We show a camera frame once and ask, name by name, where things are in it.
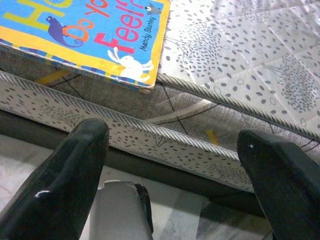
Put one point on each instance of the colourful children's board book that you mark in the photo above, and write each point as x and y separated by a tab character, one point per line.
75	30

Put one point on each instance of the white dotted mattress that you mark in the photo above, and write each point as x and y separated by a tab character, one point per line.
250	62

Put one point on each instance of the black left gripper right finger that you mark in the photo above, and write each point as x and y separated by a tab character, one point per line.
287	195

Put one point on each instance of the silver left robot leg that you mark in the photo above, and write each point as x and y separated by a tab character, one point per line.
115	212

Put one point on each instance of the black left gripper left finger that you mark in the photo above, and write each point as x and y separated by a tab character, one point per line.
55	187

